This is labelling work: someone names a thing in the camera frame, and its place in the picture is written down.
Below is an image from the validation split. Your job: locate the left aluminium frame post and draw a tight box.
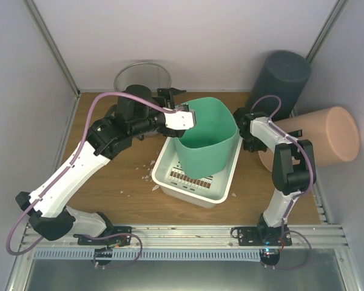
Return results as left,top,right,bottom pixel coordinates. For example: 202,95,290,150
23,0,81,98

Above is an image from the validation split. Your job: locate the white plastic tub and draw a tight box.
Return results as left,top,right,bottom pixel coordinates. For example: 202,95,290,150
152,136,242,209

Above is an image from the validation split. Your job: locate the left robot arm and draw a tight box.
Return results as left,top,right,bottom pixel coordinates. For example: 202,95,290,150
16,85,194,245

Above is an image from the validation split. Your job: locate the silver wire mesh bin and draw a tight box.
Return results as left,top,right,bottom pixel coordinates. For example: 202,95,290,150
113,62,172,92

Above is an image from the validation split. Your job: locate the right aluminium frame post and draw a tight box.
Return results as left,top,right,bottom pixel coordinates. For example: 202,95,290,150
306,0,349,64

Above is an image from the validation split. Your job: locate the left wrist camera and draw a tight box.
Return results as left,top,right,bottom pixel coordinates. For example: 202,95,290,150
164,103,197,130

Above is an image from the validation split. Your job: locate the salmon pink plastic bin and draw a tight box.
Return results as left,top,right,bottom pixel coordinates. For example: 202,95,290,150
275,106,360,166

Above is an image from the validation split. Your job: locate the grey slotted cable duct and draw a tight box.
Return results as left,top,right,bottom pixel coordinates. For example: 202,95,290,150
34,248,260,262

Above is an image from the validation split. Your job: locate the aluminium frame post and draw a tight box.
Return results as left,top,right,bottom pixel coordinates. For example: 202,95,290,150
23,0,81,98
306,0,349,64

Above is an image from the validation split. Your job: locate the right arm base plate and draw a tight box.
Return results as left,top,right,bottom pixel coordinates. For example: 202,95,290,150
230,226,292,247

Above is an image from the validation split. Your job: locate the green plastic bin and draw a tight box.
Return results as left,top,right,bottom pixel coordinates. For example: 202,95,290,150
174,97,237,179

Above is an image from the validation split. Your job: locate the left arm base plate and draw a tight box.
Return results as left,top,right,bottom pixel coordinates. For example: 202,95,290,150
73,226,132,247

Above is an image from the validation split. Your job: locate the aluminium mounting rail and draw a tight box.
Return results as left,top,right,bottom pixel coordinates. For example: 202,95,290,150
19,222,350,250

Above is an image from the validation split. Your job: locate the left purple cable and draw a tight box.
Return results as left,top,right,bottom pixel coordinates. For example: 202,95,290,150
6,92,177,257

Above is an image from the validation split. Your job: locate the dark grey plastic bin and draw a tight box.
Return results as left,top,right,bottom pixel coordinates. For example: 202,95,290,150
245,50,312,121

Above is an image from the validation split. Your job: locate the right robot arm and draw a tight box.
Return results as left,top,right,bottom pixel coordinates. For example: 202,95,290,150
234,107,316,246

